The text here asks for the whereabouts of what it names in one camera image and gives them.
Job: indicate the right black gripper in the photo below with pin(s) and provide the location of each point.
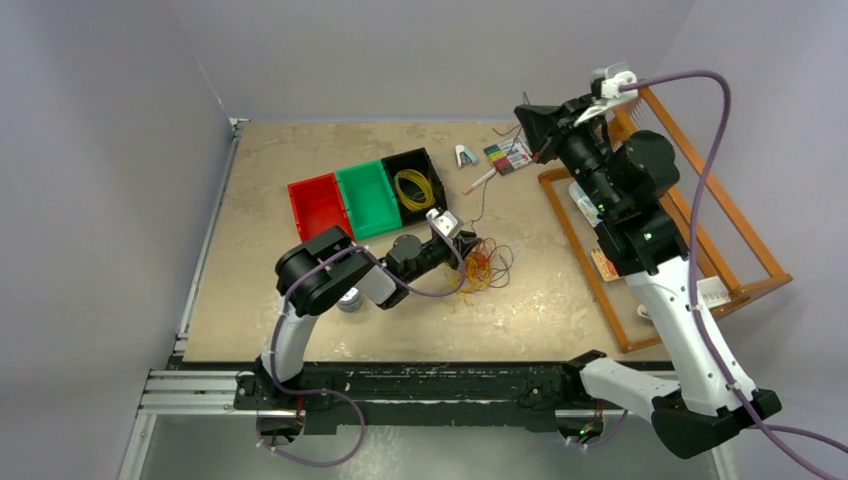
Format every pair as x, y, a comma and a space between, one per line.
544, 124

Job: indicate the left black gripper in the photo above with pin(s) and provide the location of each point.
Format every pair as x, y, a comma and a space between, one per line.
464, 243

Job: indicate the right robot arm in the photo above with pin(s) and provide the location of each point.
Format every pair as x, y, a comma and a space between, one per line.
713, 399

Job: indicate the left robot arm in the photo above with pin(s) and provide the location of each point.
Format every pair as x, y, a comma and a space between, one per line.
314, 276

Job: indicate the marker pen pack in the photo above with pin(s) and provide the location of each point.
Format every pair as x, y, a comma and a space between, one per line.
508, 155

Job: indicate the loose white marker pen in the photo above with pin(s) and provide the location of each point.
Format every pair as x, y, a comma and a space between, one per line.
480, 181

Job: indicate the black plastic bin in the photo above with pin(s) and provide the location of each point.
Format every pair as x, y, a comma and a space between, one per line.
415, 183

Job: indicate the blue white plastic packet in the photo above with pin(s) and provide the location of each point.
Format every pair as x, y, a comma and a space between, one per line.
584, 204

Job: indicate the green plastic bin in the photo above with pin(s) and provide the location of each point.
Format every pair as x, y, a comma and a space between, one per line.
369, 198

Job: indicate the round blue white tin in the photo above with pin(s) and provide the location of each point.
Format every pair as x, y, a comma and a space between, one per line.
351, 301

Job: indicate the red plastic bin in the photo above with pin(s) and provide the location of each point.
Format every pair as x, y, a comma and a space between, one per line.
317, 204

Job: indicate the white plastic object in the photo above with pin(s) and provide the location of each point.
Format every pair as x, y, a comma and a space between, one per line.
643, 313

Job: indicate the wooden rack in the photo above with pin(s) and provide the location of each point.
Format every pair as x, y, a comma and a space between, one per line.
728, 246

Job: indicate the white red cardboard box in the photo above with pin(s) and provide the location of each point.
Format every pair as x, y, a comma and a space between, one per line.
713, 292

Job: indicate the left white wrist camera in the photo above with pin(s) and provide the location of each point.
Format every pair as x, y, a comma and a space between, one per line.
444, 222

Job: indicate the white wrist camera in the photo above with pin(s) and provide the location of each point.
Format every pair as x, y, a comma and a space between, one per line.
444, 222
607, 91

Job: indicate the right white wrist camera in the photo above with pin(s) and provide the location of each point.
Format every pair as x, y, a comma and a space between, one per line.
607, 91

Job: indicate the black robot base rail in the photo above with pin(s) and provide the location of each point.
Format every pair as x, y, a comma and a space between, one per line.
539, 397

